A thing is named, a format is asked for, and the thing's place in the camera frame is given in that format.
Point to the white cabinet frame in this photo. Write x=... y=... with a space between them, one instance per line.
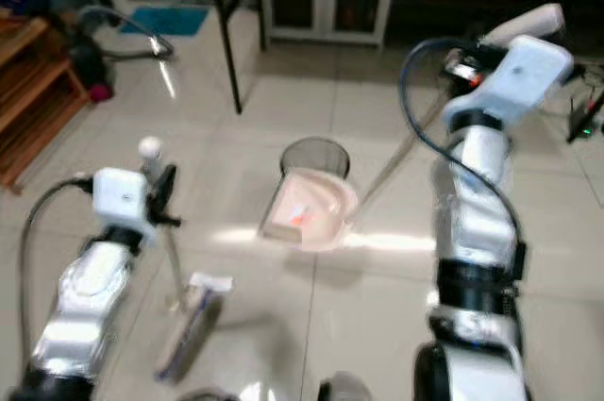
x=387 y=9

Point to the grey robot foot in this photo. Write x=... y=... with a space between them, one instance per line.
x=344 y=389
x=212 y=395

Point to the grey left robot foot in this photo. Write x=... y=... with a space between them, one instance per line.
x=212 y=395

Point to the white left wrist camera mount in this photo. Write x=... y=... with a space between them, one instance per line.
x=121 y=195

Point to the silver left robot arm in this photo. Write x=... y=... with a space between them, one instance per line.
x=90 y=297

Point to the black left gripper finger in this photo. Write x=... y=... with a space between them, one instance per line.
x=166 y=186

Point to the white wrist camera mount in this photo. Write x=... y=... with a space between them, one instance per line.
x=121 y=195
x=519 y=75

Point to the brown wooden slatted rack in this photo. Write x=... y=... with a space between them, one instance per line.
x=38 y=90

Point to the grey right robot foot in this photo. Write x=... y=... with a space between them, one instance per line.
x=344 y=389

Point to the blue floor mat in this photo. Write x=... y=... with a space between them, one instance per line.
x=165 y=20

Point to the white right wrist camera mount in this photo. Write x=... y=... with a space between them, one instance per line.
x=519 y=75

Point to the orange and white scrap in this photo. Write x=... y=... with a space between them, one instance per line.
x=299 y=218

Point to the broom with white knob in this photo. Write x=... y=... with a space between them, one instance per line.
x=193 y=325

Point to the black mesh waste bin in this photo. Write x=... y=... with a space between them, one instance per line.
x=316 y=149

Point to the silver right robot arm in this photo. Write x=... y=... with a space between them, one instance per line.
x=477 y=222

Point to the black device with lights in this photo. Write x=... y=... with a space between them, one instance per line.
x=580 y=118

